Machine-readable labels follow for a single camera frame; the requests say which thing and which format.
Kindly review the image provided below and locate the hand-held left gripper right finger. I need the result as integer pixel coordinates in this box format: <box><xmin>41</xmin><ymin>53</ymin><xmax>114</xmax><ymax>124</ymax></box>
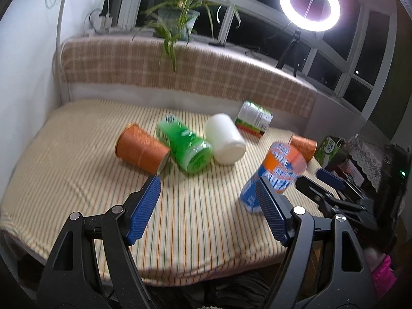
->
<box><xmin>255</xmin><ymin>178</ymin><xmax>382</xmax><ymax>309</ymax></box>

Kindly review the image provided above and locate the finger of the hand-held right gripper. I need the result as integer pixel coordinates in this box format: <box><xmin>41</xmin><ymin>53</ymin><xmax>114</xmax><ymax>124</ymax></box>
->
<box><xmin>295</xmin><ymin>176</ymin><xmax>379</xmax><ymax>229</ymax></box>
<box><xmin>316</xmin><ymin>168</ymin><xmax>367</xmax><ymax>202</ymax></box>

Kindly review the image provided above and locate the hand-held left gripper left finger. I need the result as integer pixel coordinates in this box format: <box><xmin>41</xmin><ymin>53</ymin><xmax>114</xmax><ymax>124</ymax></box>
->
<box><xmin>37</xmin><ymin>175</ymin><xmax>162</xmax><ymax>309</ymax></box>

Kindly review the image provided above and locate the orange and blue printed cup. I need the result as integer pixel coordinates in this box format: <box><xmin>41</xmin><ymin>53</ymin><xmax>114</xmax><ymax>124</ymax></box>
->
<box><xmin>240</xmin><ymin>141</ymin><xmax>308</xmax><ymax>214</ymax></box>

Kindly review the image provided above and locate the person's right forearm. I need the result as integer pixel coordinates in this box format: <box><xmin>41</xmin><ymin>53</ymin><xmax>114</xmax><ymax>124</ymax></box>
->
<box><xmin>364</xmin><ymin>248</ymin><xmax>398</xmax><ymax>300</ymax></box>

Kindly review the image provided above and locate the small orange cup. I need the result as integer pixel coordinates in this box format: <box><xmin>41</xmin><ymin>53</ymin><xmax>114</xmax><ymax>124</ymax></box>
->
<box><xmin>288</xmin><ymin>134</ymin><xmax>318</xmax><ymax>164</ymax></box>

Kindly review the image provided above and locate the large orange cup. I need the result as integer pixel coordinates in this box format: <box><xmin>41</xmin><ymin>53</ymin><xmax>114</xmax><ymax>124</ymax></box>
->
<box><xmin>115</xmin><ymin>123</ymin><xmax>171</xmax><ymax>176</ymax></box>

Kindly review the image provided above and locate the green translucent cup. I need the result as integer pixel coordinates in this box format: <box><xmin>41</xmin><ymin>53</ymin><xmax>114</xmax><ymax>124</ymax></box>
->
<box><xmin>156</xmin><ymin>114</ymin><xmax>213</xmax><ymax>174</ymax></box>

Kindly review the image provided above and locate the white plastic cup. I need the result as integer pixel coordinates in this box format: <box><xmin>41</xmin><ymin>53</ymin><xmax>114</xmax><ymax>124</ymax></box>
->
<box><xmin>205</xmin><ymin>113</ymin><xmax>247</xmax><ymax>165</ymax></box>

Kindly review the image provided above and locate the green and red label cup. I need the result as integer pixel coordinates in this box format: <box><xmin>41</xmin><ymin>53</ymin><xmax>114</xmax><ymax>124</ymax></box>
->
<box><xmin>235</xmin><ymin>100</ymin><xmax>273</xmax><ymax>140</ymax></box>

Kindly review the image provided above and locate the dark brown box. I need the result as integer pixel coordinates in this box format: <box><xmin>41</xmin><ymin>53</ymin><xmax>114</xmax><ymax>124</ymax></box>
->
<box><xmin>331</xmin><ymin>142</ymin><xmax>354</xmax><ymax>175</ymax></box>

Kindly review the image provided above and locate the green carton box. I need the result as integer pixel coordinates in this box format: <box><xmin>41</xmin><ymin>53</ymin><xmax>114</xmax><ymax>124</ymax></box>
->
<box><xmin>315</xmin><ymin>135</ymin><xmax>346</xmax><ymax>168</ymax></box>

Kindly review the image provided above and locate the white lace cloth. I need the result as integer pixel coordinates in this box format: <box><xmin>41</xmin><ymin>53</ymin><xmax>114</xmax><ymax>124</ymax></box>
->
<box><xmin>349</xmin><ymin>137</ymin><xmax>387</xmax><ymax>190</ymax></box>

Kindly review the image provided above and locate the striped mattress cover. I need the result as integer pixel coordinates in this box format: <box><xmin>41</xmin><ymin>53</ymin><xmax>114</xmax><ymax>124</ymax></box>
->
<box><xmin>0</xmin><ymin>98</ymin><xmax>342</xmax><ymax>287</ymax></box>

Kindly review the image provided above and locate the black tripod stand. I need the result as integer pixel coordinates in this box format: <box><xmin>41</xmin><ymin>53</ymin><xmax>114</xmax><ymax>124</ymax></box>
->
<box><xmin>275</xmin><ymin>27</ymin><xmax>304</xmax><ymax>78</ymax></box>

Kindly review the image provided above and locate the plaid backrest cushion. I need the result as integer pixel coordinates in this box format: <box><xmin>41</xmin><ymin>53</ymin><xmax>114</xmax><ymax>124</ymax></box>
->
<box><xmin>61</xmin><ymin>34</ymin><xmax>317</xmax><ymax>136</ymax></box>

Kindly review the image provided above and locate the potted spider plant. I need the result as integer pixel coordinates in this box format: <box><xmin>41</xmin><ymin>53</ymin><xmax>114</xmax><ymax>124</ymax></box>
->
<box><xmin>132</xmin><ymin>0</ymin><xmax>242</xmax><ymax>73</ymax></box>

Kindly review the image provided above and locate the white power adapter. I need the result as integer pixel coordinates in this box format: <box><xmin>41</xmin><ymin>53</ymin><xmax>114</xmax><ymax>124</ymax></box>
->
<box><xmin>96</xmin><ymin>13</ymin><xmax>114</xmax><ymax>33</ymax></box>

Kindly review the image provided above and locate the white window frame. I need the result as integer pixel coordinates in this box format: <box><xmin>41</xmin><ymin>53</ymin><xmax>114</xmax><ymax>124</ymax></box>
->
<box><xmin>106</xmin><ymin>0</ymin><xmax>400</xmax><ymax>121</ymax></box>

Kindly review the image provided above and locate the white cable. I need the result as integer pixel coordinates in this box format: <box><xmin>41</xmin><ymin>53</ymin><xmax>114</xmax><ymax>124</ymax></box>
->
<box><xmin>45</xmin><ymin>0</ymin><xmax>73</xmax><ymax>104</ymax></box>

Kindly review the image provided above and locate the white ring light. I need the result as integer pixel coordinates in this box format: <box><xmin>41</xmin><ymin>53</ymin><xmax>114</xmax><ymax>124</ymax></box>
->
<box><xmin>279</xmin><ymin>0</ymin><xmax>341</xmax><ymax>33</ymax></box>

